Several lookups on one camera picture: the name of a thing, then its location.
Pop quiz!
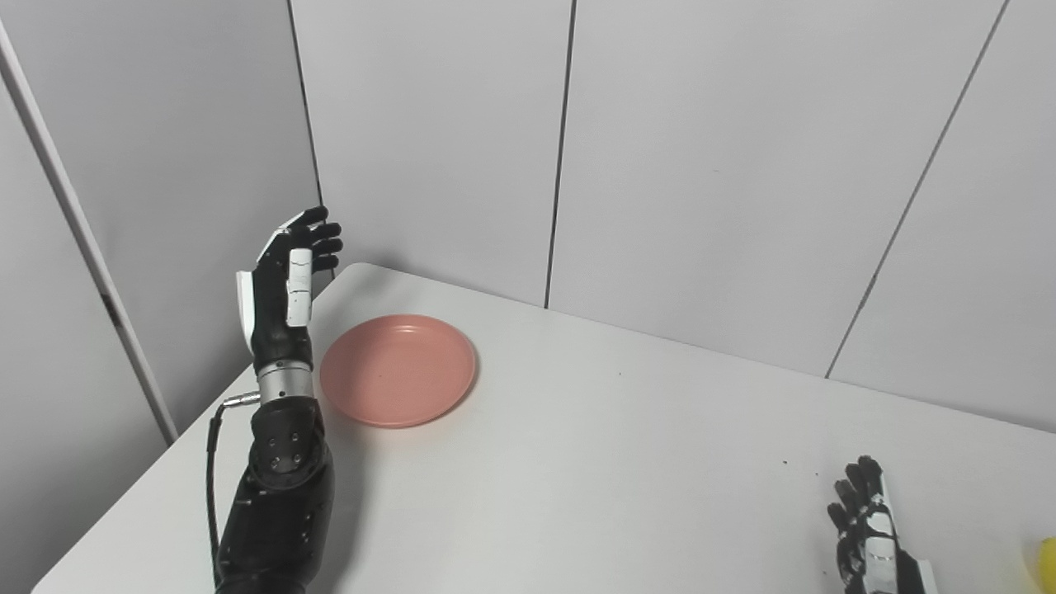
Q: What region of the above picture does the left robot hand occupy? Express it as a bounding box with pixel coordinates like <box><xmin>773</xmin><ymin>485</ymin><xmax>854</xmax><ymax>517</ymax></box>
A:
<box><xmin>236</xmin><ymin>206</ymin><xmax>343</xmax><ymax>374</ymax></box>

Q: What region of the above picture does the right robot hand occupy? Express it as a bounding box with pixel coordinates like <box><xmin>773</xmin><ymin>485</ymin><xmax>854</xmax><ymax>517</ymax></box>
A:
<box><xmin>827</xmin><ymin>455</ymin><xmax>938</xmax><ymax>594</ymax></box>

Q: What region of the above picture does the pink plate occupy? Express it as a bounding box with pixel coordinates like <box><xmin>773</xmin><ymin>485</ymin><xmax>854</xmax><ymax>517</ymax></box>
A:
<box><xmin>319</xmin><ymin>313</ymin><xmax>478</xmax><ymax>428</ymax></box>

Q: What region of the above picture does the yellow lemon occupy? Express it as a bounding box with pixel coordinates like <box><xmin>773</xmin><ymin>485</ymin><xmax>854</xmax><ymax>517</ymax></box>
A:
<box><xmin>1025</xmin><ymin>538</ymin><xmax>1056</xmax><ymax>594</ymax></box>

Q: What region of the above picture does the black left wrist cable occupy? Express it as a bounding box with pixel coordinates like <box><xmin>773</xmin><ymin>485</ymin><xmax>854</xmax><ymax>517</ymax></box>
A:
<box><xmin>206</xmin><ymin>394</ymin><xmax>262</xmax><ymax>570</ymax></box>

